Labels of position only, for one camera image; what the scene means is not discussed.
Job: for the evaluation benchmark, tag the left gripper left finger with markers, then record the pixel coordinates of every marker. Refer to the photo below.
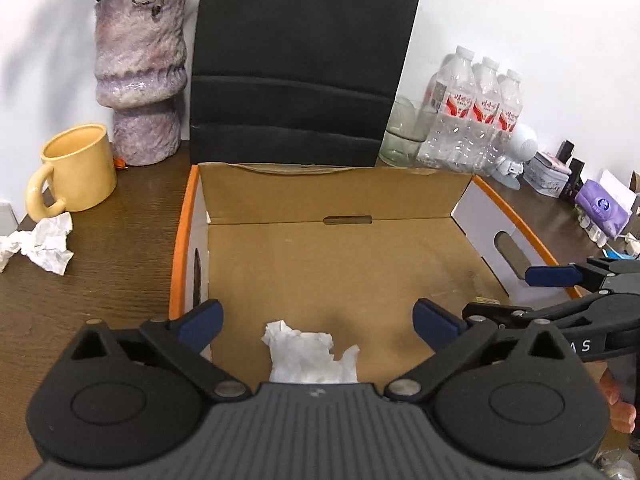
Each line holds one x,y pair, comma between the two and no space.
180,343

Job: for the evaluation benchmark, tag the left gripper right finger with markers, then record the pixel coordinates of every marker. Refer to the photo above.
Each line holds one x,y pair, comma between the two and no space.
458,346

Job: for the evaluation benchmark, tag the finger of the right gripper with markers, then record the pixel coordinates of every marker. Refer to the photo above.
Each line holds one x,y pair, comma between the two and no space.
508,316
553,276

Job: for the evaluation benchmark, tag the right hand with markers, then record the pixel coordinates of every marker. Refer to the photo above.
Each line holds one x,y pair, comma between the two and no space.
622,414

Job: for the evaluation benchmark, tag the purple tissue pack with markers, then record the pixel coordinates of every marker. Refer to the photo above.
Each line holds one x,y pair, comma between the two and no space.
602,209

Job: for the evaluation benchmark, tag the small printed tin box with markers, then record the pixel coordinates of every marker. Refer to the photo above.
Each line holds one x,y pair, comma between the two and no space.
546,175

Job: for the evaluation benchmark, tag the black small bottle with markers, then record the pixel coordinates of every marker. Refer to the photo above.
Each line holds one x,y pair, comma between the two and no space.
574,182

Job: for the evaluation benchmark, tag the crumpled white tissue in box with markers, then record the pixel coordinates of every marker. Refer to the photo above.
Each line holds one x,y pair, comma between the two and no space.
307,358

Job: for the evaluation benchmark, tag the white robot figurine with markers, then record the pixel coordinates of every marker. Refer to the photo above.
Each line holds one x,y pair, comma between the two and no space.
521,148

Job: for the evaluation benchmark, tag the small brown paper bag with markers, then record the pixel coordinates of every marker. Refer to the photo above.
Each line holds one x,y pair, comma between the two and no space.
634,184

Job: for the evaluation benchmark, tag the cardboard box with orange rim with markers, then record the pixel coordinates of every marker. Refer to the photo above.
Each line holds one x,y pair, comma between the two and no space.
345,251

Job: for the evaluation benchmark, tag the middle water bottle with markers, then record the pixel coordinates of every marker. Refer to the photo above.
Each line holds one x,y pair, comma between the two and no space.
484,110

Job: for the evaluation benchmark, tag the water bottle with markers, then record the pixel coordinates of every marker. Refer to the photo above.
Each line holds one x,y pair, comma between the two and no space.
509,112
446,107
484,110

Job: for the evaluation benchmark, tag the left water bottle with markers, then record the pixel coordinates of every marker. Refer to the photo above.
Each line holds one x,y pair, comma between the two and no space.
446,107

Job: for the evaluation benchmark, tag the crumpled white tissue on table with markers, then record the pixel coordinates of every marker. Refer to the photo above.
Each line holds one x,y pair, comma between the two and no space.
45,245

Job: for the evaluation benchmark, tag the right water bottle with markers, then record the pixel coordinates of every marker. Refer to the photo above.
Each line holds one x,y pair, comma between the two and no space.
509,112

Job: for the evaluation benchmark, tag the clear glass cup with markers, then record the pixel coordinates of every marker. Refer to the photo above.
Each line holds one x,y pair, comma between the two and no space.
406,130

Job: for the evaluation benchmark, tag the yellow ceramic mug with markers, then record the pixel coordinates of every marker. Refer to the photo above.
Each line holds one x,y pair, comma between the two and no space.
77,173

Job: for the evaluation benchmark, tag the purple textured vase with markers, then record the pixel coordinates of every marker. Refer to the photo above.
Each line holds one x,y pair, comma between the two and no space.
140,68

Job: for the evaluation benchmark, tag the black paper bag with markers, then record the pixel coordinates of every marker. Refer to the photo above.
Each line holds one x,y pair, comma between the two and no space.
308,82

